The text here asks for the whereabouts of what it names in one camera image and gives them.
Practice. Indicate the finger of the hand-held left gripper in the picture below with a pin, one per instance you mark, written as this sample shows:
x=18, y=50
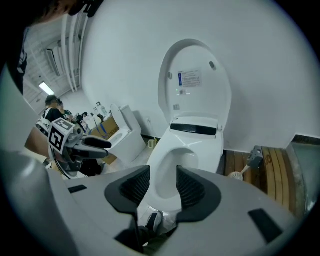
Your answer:
x=92, y=153
x=98, y=143

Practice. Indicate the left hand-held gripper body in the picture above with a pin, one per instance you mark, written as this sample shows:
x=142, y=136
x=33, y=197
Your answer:
x=58, y=135

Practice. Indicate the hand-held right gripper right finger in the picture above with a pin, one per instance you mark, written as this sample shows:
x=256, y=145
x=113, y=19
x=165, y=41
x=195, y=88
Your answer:
x=225, y=212

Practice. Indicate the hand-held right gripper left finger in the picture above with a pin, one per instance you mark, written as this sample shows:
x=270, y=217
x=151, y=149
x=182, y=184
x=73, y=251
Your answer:
x=100, y=200

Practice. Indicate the person's left forearm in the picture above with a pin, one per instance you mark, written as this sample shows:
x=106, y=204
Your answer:
x=35, y=142

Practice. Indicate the small white toilet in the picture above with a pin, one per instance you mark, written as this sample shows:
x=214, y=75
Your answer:
x=132, y=140

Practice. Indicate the white smart toilet bowl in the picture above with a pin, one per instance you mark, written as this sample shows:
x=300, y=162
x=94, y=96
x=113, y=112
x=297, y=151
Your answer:
x=195, y=119

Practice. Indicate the white toilet lid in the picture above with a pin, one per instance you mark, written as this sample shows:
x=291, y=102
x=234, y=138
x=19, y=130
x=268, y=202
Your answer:
x=200, y=100

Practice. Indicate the brown cardboard box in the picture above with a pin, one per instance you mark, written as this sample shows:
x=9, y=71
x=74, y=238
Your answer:
x=110, y=127

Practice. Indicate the ceiling light panel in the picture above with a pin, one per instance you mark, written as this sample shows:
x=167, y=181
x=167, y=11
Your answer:
x=45, y=88

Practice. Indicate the wooden slat platform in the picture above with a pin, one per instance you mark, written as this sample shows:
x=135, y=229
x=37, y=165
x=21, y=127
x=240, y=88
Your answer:
x=275, y=175

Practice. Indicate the person's dark green trousers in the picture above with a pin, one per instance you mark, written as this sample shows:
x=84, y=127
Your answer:
x=155, y=242

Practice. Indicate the ceiling air conditioner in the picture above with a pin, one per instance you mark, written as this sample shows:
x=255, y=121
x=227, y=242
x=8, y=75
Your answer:
x=53, y=62

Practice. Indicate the person's black shirt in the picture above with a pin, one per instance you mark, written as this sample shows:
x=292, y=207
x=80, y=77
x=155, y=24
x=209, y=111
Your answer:
x=20, y=62

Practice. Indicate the white ceiling pipes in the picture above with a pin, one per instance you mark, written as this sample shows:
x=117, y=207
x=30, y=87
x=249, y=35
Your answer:
x=72, y=50

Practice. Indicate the teal metal platform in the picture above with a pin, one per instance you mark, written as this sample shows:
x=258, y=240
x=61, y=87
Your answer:
x=305, y=162

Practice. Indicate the white wall water valve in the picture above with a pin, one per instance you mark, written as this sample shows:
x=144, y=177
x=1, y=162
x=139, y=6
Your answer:
x=149, y=120

